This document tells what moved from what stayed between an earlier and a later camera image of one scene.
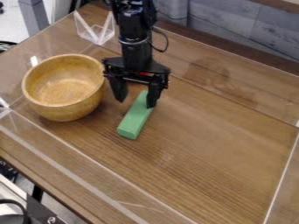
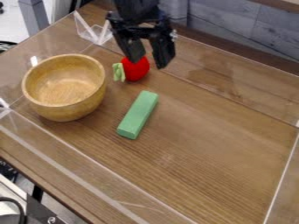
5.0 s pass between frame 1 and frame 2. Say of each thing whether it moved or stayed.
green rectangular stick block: stayed
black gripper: moved
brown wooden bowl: stayed
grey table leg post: stayed
